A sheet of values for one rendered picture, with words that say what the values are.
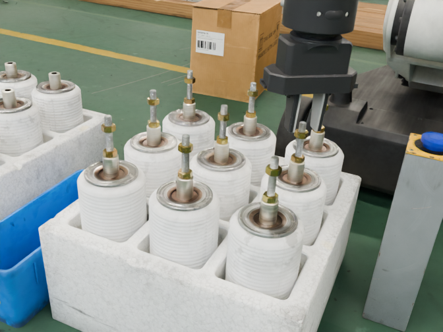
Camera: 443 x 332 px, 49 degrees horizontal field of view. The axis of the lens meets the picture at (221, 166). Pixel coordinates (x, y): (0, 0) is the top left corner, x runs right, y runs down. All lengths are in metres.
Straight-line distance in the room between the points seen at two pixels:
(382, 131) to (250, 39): 0.67
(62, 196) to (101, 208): 0.29
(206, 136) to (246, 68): 0.80
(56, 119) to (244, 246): 0.56
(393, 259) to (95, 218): 0.45
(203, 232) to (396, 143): 0.57
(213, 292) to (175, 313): 0.08
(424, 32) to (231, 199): 0.45
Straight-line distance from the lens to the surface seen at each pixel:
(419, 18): 0.92
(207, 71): 1.69
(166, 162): 0.76
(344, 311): 0.88
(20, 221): 0.90
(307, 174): 0.72
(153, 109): 0.76
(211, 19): 1.64
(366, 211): 1.15
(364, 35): 2.57
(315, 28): 0.59
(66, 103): 1.01
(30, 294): 0.83
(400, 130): 1.10
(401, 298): 0.84
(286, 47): 0.61
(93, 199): 0.68
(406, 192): 0.73
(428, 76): 1.23
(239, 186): 0.72
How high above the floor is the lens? 0.60
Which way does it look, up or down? 29 degrees down
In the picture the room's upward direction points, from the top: 3 degrees clockwise
